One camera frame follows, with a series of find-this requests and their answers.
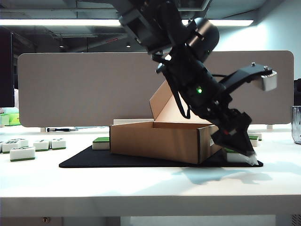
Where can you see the dark monitor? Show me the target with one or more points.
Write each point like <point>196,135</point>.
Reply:
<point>5,70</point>

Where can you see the black rectangular mat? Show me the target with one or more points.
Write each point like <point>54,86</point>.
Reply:
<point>94,160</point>

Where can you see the small round metal fitting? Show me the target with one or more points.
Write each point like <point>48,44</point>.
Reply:
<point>46,219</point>

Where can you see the black screwdriver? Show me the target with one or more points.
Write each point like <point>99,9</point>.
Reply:
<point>58,129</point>

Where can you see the black chair back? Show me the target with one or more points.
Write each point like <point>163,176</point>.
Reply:
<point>297,91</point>

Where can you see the grey desk divider panel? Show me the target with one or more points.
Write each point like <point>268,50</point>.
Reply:
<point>258,108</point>

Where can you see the clear glass cup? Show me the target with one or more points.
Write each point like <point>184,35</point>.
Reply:
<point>296,124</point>

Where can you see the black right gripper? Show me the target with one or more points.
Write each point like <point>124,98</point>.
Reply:
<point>200,94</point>

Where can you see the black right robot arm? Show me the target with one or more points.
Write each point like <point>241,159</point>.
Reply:
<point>160,23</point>

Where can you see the white divider foot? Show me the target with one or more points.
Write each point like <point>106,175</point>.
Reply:
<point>270,127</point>
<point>43,130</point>

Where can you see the green-backed white mahjong tile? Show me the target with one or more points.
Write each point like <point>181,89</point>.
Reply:
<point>258,135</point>
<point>58,144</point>
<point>235,158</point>
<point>255,142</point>
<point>101,144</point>
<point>1,147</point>
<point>24,142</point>
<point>22,154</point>
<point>9,146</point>
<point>42,145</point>

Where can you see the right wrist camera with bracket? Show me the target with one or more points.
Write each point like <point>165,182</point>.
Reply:
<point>247,73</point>

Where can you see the brown cardboard box with lid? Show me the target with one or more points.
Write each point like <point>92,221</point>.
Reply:
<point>152,141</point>

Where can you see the bright green package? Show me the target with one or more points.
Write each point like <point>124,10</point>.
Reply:
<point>11,120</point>

